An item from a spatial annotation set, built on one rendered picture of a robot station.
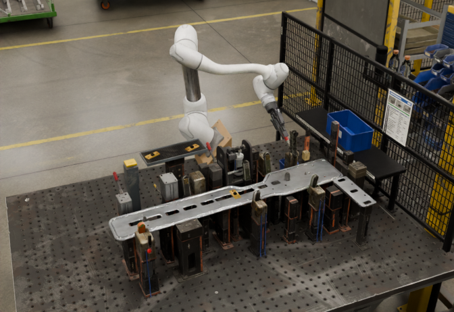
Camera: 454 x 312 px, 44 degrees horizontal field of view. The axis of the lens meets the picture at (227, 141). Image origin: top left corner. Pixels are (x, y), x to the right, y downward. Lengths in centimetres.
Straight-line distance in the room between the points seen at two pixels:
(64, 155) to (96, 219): 212
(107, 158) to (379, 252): 299
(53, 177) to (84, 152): 45
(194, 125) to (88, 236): 98
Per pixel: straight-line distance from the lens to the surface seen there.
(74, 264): 332
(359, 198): 325
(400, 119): 346
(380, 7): 516
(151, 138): 576
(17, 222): 371
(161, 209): 311
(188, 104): 385
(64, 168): 546
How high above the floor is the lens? 288
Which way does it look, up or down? 31 degrees down
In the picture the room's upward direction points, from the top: straight up
